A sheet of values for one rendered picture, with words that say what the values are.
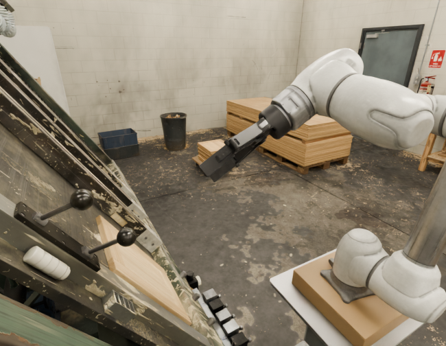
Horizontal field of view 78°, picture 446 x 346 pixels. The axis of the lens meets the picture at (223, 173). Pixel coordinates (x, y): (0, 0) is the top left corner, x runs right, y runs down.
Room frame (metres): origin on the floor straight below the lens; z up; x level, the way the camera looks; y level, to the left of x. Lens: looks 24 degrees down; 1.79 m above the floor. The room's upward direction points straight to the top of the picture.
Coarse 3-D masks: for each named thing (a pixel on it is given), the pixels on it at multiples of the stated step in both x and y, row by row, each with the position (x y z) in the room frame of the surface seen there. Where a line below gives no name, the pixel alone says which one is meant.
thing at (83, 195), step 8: (80, 192) 0.41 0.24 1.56; (88, 192) 0.42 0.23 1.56; (72, 200) 0.40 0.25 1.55; (80, 200) 0.40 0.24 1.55; (88, 200) 0.41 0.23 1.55; (64, 208) 0.42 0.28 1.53; (80, 208) 0.40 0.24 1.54; (88, 208) 0.41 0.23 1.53; (32, 216) 0.42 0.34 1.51; (40, 216) 0.42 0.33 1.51; (48, 216) 0.42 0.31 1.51
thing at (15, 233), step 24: (0, 216) 0.38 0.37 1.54; (24, 240) 0.39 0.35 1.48; (48, 240) 0.41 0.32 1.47; (72, 264) 0.42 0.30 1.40; (96, 288) 0.44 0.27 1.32; (120, 288) 0.46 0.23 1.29; (144, 312) 0.48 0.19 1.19; (168, 312) 0.55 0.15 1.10; (168, 336) 0.50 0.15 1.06; (192, 336) 0.54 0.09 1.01
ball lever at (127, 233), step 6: (126, 228) 0.45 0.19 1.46; (120, 234) 0.44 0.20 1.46; (126, 234) 0.44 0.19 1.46; (132, 234) 0.44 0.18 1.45; (114, 240) 0.45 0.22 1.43; (120, 240) 0.43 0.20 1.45; (126, 240) 0.43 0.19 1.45; (132, 240) 0.44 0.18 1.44; (84, 246) 0.46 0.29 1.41; (96, 246) 0.45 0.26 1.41; (102, 246) 0.45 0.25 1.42; (108, 246) 0.45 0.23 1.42; (126, 246) 0.44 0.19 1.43; (84, 252) 0.45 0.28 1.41; (90, 252) 0.45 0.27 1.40; (90, 258) 0.45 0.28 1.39
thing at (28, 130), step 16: (0, 96) 0.86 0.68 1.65; (0, 112) 0.86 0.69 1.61; (16, 112) 0.88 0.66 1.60; (16, 128) 0.87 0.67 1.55; (32, 128) 0.89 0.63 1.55; (32, 144) 0.89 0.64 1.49; (48, 144) 0.91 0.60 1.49; (48, 160) 0.90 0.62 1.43; (64, 160) 0.93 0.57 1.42; (64, 176) 0.92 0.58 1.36; (80, 176) 0.94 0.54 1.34; (96, 192) 0.97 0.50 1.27; (112, 192) 1.05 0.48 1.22; (112, 208) 0.99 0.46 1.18; (128, 208) 1.07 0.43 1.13; (128, 224) 1.01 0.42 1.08; (144, 224) 1.09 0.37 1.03; (144, 240) 1.04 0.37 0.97; (160, 240) 1.08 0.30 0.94
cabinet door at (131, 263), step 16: (112, 256) 0.62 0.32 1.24; (128, 256) 0.74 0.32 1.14; (144, 256) 0.87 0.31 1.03; (128, 272) 0.62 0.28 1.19; (144, 272) 0.73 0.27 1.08; (160, 272) 0.87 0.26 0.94; (144, 288) 0.61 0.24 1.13; (160, 288) 0.72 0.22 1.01; (160, 304) 0.62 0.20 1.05; (176, 304) 0.71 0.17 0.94
